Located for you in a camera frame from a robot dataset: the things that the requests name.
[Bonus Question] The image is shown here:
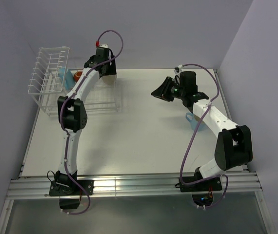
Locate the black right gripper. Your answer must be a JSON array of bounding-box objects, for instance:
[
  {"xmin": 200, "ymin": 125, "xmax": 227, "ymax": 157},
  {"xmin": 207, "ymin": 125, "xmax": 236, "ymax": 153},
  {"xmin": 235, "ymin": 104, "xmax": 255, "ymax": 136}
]
[{"xmin": 151, "ymin": 77, "xmax": 185, "ymax": 102}]

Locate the beige paper cup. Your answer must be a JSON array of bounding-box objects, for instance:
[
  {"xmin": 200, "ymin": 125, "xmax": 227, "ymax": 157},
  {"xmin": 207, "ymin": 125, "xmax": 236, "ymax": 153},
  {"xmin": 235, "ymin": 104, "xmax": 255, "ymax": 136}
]
[{"xmin": 102, "ymin": 75, "xmax": 117, "ymax": 85}]

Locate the orange mug black interior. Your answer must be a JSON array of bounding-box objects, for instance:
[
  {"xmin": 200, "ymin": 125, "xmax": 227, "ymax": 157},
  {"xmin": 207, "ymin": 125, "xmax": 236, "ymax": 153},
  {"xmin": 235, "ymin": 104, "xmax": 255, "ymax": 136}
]
[{"xmin": 73, "ymin": 71, "xmax": 82, "ymax": 82}]

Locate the light blue ceramic mug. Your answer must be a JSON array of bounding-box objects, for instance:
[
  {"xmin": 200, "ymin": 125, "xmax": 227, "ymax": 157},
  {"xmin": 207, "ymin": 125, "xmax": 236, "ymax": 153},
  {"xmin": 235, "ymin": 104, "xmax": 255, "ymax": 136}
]
[{"xmin": 59, "ymin": 67, "xmax": 75, "ymax": 90}]

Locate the glossy light blue faceted mug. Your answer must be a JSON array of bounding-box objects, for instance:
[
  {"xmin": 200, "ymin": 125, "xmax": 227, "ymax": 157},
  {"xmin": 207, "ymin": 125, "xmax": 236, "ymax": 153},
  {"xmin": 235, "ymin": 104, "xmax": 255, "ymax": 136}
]
[{"xmin": 185, "ymin": 113, "xmax": 206, "ymax": 131}]

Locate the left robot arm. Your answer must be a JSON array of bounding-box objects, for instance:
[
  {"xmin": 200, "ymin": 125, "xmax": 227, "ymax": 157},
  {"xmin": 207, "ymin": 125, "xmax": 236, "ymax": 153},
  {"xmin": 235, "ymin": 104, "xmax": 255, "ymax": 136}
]
[{"xmin": 55, "ymin": 45, "xmax": 116, "ymax": 195}]

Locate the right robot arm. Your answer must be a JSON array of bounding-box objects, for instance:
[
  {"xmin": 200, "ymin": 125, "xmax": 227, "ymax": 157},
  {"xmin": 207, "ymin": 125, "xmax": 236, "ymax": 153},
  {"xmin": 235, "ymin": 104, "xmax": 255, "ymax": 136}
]
[{"xmin": 151, "ymin": 71, "xmax": 253, "ymax": 190}]

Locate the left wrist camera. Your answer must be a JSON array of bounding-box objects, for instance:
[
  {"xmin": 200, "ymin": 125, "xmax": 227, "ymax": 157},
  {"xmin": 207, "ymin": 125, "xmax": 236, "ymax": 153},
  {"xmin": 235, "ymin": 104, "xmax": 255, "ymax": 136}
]
[{"xmin": 96, "ymin": 40, "xmax": 109, "ymax": 49}]

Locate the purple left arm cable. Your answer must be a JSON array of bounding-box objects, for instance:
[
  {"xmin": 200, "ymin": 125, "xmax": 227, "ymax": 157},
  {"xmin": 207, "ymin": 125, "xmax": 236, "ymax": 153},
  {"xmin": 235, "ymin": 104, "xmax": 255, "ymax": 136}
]
[{"xmin": 60, "ymin": 29, "xmax": 124, "ymax": 215}]

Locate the white wire dish rack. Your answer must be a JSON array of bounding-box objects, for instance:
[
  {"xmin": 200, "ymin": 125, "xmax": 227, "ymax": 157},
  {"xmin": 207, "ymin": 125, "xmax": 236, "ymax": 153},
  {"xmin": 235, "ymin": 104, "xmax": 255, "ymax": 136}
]
[{"xmin": 28, "ymin": 46, "xmax": 119, "ymax": 117}]

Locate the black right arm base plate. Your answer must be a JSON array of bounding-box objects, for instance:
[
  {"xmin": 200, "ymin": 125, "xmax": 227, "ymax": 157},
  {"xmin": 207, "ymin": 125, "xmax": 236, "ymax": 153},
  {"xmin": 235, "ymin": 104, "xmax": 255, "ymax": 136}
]
[{"xmin": 175, "ymin": 176, "xmax": 224, "ymax": 193}]

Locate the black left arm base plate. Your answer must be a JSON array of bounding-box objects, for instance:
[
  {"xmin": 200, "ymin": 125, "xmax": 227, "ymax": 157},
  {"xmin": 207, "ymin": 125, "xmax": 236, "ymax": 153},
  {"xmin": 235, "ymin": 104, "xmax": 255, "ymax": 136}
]
[{"xmin": 49, "ymin": 179, "xmax": 94, "ymax": 196}]

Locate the aluminium mounting rail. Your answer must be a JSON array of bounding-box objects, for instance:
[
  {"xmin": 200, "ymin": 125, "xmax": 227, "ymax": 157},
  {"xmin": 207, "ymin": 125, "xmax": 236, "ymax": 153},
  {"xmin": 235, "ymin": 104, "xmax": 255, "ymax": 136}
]
[{"xmin": 5, "ymin": 171, "xmax": 262, "ymax": 200}]

